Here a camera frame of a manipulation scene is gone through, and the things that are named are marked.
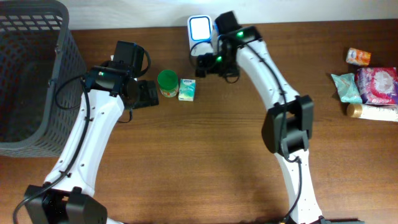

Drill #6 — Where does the green lid jar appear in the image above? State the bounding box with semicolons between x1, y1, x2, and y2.
157;70;179;98

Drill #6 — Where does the teal Kleenex tissue pack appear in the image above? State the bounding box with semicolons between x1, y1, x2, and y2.
178;79;196;101

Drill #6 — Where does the teal wet wipes pack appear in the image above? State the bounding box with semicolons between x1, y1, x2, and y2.
331;73;363;104

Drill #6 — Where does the orange Kleenex tissue pack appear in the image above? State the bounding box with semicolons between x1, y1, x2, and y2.
346;48;371;67

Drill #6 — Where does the red purple pad package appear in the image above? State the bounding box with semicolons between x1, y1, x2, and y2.
354;67;397;105

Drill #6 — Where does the white bamboo print tube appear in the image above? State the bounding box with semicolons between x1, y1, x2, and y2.
346;104;397;122

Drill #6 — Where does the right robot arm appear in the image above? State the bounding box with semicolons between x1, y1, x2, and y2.
187;11;329;223

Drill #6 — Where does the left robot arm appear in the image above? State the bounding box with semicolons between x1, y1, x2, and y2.
12;41;155;223

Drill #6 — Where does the white barcode scanner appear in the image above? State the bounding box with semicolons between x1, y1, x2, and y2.
187;15;214;57

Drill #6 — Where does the grey plastic mesh basket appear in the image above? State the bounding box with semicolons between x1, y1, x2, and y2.
1;1;86;157

